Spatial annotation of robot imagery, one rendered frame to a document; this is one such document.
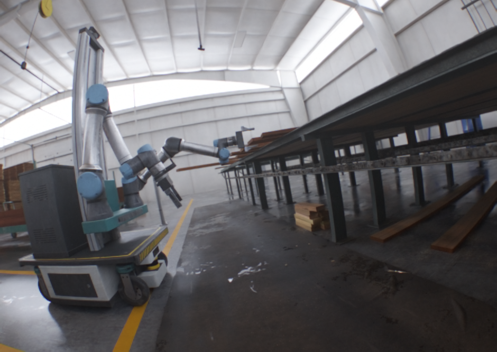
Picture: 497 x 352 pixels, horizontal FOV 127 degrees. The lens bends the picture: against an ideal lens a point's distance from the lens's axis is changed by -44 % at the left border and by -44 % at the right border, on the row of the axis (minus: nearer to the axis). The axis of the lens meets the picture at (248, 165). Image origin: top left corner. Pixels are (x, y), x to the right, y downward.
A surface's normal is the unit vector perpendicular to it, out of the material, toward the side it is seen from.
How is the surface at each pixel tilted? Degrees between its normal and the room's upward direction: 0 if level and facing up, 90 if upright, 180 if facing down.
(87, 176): 97
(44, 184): 90
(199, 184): 92
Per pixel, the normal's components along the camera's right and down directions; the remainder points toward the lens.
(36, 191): 0.13, -0.05
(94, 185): 0.50, 0.01
